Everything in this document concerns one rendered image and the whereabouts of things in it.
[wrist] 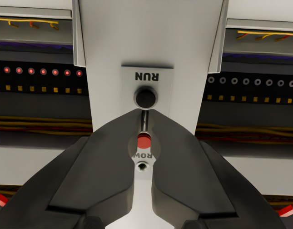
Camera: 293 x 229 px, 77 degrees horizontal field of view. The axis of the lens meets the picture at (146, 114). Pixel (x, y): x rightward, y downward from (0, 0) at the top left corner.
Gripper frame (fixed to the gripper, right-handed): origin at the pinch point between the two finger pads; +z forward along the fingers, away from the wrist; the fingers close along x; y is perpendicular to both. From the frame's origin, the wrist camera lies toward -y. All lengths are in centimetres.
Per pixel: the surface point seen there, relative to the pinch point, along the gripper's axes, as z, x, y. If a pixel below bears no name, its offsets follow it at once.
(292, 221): 12.2, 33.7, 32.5
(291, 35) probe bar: 7.9, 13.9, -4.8
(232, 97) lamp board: 18.4, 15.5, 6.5
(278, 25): 7.2, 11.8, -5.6
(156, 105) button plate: 2.4, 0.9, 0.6
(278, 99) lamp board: 18.4, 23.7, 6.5
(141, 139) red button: 2.0, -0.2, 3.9
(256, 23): 7.2, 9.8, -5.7
